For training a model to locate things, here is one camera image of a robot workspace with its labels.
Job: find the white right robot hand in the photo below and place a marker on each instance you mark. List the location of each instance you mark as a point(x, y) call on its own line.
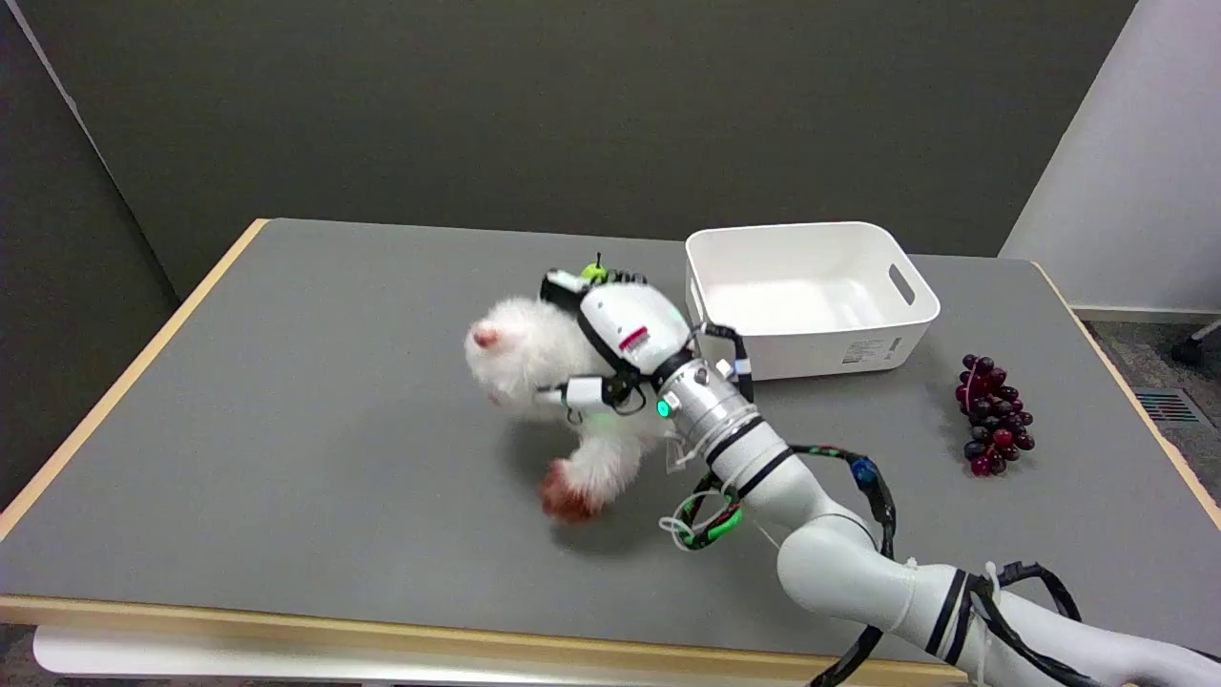
point(631, 324)

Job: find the white plastic container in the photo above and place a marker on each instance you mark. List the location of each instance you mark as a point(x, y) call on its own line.
point(811, 298)

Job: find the white fluffy plush toy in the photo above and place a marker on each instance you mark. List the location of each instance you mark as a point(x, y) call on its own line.
point(534, 367)

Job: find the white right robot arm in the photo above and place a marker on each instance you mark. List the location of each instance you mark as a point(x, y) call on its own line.
point(839, 544)

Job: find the black chair caster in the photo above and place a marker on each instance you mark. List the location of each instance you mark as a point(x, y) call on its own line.
point(1196, 345)

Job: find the dark red grape bunch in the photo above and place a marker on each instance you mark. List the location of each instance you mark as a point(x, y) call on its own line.
point(993, 415)

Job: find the floor vent grille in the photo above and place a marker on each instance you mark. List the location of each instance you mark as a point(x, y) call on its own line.
point(1168, 407)

